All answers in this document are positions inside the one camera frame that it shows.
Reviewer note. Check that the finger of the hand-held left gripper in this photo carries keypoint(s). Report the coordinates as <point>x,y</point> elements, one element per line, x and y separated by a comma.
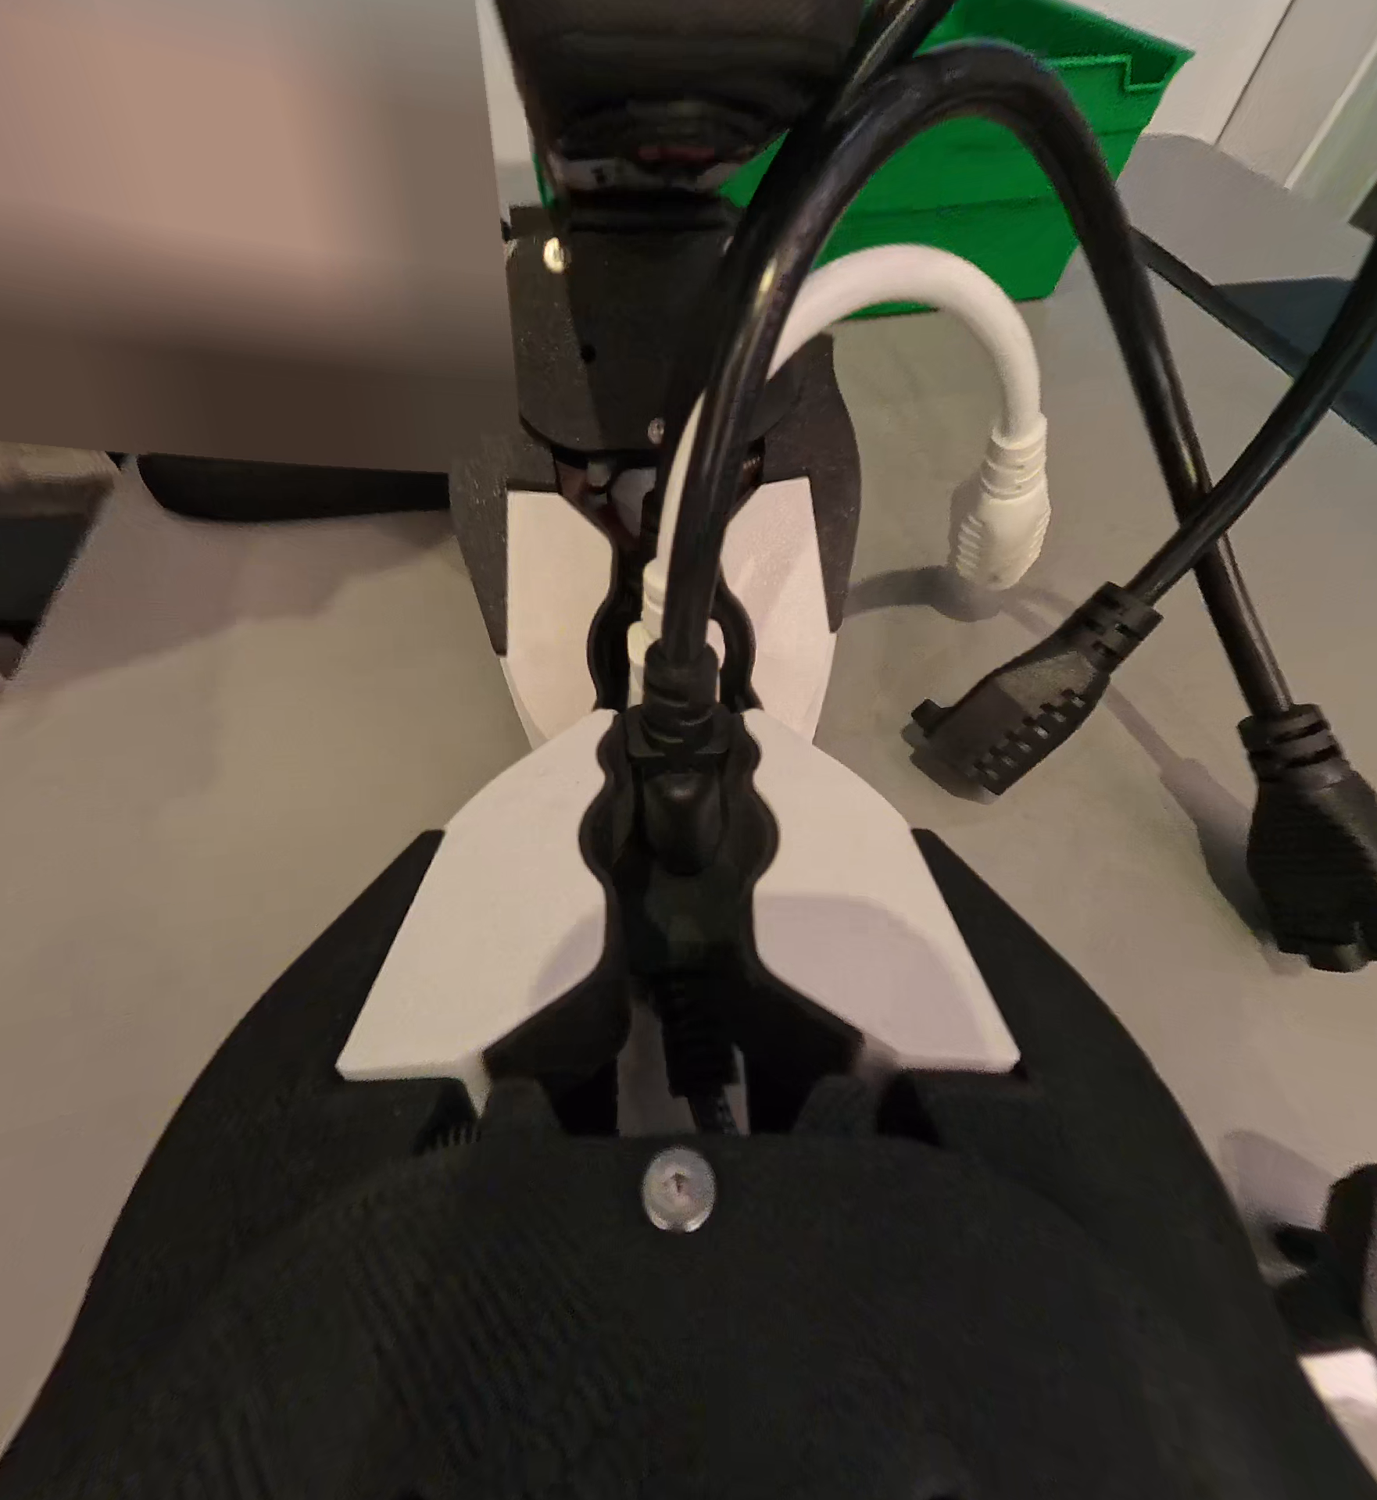
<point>549,611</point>
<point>788,587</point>

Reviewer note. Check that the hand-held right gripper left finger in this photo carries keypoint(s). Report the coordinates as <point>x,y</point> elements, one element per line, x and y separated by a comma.
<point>489,938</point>

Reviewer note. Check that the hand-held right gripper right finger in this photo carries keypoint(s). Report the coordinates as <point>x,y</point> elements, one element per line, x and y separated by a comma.
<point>876,938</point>

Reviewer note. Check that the black power strip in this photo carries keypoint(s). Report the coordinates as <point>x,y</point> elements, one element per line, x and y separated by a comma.
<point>689,938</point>

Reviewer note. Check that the green plastic bin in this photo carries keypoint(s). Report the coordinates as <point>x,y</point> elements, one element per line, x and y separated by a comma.
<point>993,176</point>

